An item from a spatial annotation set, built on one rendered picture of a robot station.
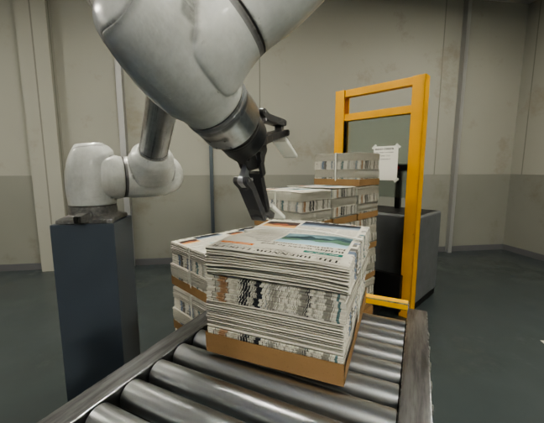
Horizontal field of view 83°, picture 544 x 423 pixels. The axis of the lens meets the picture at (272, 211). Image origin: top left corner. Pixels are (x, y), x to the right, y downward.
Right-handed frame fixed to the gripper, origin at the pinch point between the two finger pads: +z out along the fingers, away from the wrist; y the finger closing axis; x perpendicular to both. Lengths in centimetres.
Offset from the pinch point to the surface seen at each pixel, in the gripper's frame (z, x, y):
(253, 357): 7.5, -2.4, 33.7
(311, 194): 99, -28, -38
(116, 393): -5.6, -21.0, 43.4
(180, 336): 10.4, -22.7, 34.6
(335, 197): 119, -20, -44
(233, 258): -1.3, -6.4, 16.6
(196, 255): 58, -62, 10
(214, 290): 2.3, -11.4, 23.0
